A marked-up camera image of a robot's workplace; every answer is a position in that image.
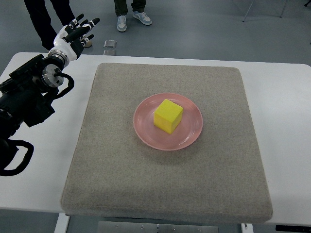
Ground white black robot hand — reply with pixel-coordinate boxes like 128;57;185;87
48;14;100;67

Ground yellow foam block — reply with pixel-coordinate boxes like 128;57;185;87
154;99;184;134

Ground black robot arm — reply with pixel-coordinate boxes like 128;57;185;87
0;54;65;140

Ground clear floor plate upper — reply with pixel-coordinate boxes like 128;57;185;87
104;40;117;48

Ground clear floor plate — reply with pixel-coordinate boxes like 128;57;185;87
104;50;116;56
104;40;117;48

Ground clear floor plate lower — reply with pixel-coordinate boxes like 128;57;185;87
104;50;116;56

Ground pink plate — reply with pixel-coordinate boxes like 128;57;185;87
133;93;203;151

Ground person in dark clothes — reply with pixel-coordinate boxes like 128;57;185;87
24;0;75;50

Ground person in white sneakers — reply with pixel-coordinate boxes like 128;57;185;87
114;0;152;33

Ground beige fabric mat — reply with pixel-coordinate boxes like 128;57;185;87
60;63;273;223

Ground white table leg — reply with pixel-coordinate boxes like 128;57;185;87
54;213;70;233

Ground chair legs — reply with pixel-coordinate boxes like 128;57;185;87
242;0;311;22

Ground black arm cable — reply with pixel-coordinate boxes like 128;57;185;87
0;68;75;177

